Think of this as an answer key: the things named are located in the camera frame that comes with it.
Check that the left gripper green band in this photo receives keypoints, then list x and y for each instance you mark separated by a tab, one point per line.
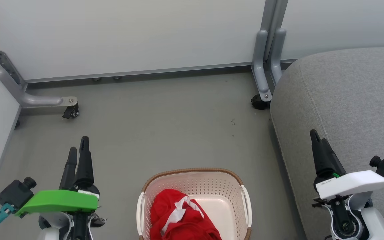
58	201

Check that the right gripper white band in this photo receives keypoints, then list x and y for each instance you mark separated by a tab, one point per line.
352	183

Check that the red garment with white stripes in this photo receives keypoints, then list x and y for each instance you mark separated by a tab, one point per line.
175	220

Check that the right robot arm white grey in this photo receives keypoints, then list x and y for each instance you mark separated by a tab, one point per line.
355	221

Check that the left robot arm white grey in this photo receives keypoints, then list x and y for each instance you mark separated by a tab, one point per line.
58	226

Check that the grey fabric sofa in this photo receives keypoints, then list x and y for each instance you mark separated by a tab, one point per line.
345	100

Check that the small black caster wheel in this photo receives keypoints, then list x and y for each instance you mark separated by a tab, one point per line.
71	111

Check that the round black caster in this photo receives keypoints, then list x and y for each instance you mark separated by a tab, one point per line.
259	102

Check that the small metal levelling foot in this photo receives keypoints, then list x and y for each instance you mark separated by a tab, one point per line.
117	78
96	79

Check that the cream perforated laundry basket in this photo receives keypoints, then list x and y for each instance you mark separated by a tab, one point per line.
225	203

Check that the short grey curved partition foot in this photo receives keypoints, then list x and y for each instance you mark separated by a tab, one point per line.
276	56

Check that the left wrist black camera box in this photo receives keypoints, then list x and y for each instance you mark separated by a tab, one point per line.
14	194

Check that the grey partition bottom rail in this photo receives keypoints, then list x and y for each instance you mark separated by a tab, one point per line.
145	72

